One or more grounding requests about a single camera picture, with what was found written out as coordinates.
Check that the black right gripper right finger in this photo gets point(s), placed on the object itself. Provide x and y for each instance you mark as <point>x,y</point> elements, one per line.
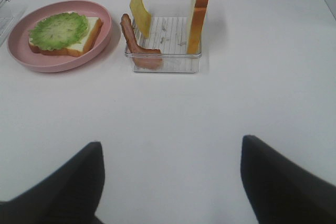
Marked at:
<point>280,191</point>

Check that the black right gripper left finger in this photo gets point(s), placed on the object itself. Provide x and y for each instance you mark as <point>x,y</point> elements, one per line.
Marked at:
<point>69,195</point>

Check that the bread slice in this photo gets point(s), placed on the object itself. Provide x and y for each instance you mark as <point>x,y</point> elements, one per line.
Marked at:
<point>79,48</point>
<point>194,25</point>

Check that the bacon strip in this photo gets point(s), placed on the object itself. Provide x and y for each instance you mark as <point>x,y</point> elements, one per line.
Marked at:
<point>134,48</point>

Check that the green lettuce leaf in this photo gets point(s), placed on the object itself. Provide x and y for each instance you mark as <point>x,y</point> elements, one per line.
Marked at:
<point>59,31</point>

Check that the pink round plate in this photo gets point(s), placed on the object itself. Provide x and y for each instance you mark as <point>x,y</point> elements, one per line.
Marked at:
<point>17,42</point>

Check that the clear plastic right tray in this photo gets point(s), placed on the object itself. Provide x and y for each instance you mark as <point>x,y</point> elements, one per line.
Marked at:
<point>167,34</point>

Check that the clear plastic tray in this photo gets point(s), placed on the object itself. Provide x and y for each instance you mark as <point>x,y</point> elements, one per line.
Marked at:
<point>10,15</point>
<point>167,34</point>

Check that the yellow cheese slice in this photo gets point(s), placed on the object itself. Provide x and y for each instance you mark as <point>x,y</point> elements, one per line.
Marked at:
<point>141,17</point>

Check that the clear plastic left tray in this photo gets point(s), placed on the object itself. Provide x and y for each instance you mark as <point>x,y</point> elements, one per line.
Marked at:
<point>10,15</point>

